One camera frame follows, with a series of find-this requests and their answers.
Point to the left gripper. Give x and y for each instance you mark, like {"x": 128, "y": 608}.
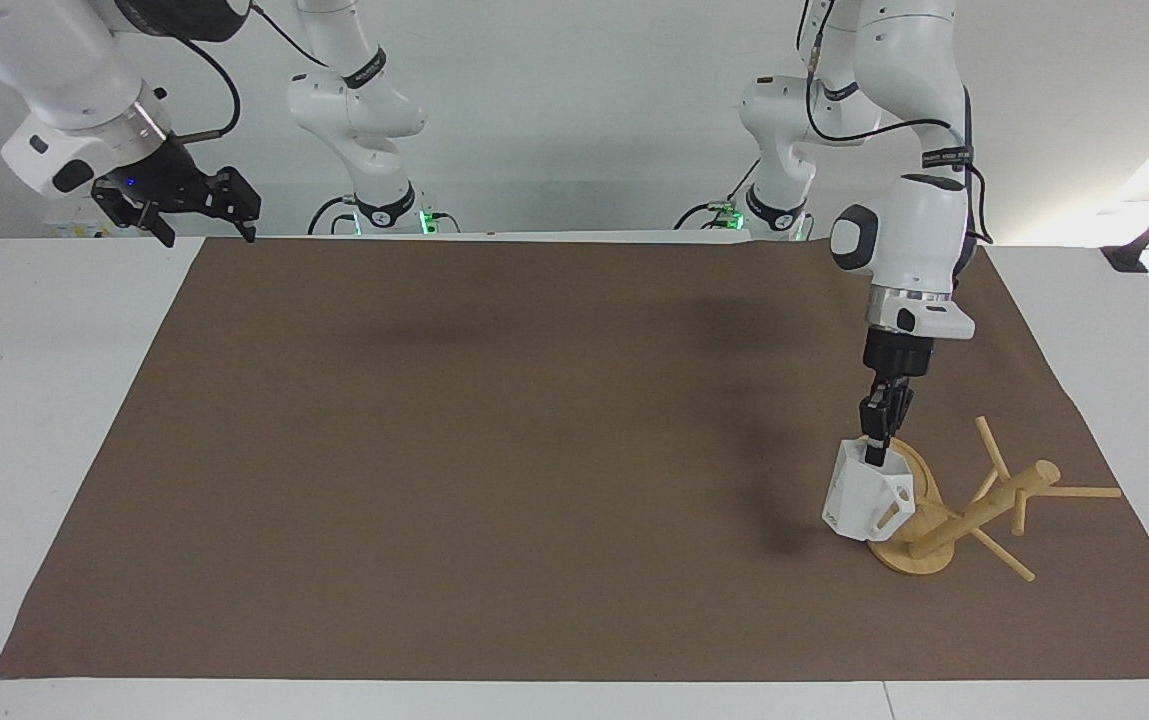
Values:
{"x": 897, "y": 355}

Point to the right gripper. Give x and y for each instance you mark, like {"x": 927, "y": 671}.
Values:
{"x": 159, "y": 170}

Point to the white cup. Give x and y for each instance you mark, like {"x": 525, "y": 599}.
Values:
{"x": 859, "y": 495}

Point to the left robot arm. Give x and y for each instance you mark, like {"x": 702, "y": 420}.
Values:
{"x": 919, "y": 210}

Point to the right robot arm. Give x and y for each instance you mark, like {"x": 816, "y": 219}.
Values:
{"x": 64, "y": 70}

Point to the wooden cup rack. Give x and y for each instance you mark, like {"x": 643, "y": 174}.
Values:
{"x": 974, "y": 515}

